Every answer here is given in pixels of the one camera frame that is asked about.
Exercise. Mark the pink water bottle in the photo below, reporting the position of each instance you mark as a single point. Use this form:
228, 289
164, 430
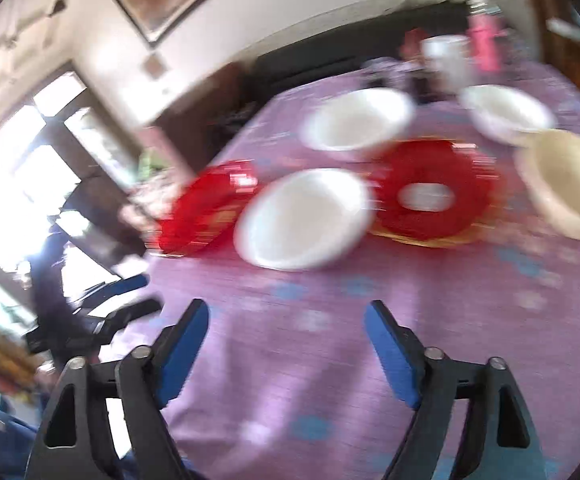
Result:
482, 40

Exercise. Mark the white plastic jar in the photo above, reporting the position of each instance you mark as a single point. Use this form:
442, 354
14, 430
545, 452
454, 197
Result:
447, 60

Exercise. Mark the small wall plaque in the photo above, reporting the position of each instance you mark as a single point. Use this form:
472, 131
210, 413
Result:
155, 65

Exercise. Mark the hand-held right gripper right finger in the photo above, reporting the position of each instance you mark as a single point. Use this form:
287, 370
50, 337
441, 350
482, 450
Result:
394, 355

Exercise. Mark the red plastic bag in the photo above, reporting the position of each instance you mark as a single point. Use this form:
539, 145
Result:
412, 42

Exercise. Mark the black cylinder device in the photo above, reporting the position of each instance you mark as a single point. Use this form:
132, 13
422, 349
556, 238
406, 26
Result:
382, 77

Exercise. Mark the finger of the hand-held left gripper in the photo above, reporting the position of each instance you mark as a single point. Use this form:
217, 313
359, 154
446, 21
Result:
137, 310
130, 284

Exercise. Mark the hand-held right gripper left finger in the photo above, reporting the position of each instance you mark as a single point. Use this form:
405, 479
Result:
182, 355

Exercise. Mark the wooden glazed door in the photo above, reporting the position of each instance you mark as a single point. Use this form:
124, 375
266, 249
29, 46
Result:
100, 170

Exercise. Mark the large red scalloped plate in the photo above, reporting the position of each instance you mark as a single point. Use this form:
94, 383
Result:
394, 210

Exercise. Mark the white bowl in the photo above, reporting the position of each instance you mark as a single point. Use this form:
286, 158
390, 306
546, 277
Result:
504, 107
300, 220
354, 120

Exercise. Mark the black sofa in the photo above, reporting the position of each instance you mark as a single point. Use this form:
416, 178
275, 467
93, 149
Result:
320, 60

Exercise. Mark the cream ribbed bowl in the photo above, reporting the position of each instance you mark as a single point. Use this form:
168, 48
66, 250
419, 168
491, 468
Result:
564, 180

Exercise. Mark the purple floral tablecloth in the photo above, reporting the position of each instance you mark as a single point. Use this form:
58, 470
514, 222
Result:
295, 385

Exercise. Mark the small red scalloped plate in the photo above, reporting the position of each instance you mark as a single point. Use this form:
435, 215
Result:
195, 215

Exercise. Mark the brown armchair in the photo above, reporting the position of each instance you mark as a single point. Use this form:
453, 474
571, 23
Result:
195, 115

